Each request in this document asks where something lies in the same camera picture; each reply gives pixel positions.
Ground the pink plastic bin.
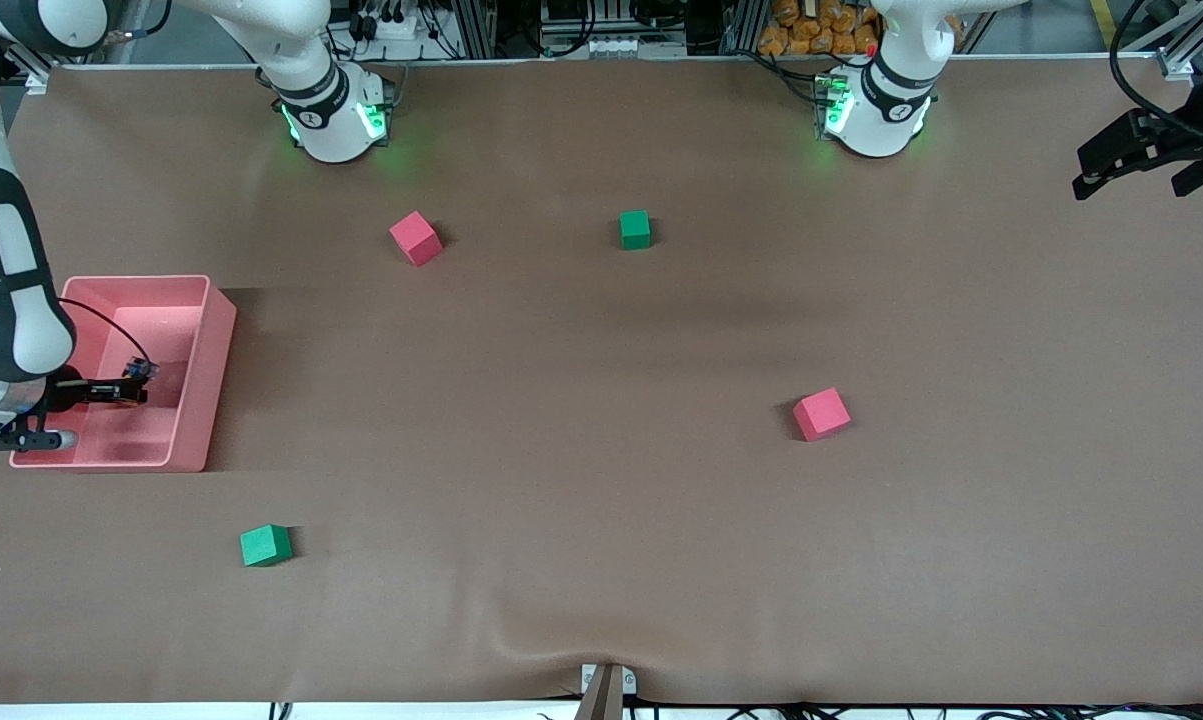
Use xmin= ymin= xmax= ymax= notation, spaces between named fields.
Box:
xmin=9 ymin=275 xmax=237 ymax=472

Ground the bag of orange items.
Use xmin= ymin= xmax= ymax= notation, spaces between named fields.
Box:
xmin=758 ymin=0 xmax=962 ymax=57

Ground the pink foam cube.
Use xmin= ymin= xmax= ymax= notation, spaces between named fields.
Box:
xmin=792 ymin=388 xmax=852 ymax=442
xmin=389 ymin=210 xmax=444 ymax=267

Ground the white power strip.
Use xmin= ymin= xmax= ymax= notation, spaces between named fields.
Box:
xmin=346 ymin=12 xmax=442 ymax=43

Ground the brown table mat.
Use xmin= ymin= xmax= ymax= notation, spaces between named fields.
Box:
xmin=0 ymin=55 xmax=1203 ymax=707

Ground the white connector block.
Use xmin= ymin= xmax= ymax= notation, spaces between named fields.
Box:
xmin=588 ymin=38 xmax=687 ymax=59

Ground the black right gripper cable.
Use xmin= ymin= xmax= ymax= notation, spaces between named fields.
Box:
xmin=59 ymin=297 xmax=154 ymax=367

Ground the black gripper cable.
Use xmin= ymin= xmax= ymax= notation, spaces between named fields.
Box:
xmin=1108 ymin=0 xmax=1203 ymax=129
xmin=59 ymin=297 xmax=154 ymax=367

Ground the aluminium frame profile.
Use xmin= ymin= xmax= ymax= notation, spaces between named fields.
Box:
xmin=1131 ymin=0 xmax=1203 ymax=81
xmin=1 ymin=45 xmax=54 ymax=94

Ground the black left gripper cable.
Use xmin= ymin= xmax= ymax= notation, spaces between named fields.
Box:
xmin=1108 ymin=0 xmax=1203 ymax=129

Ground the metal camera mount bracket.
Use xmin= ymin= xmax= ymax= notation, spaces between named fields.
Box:
xmin=576 ymin=663 xmax=637 ymax=720

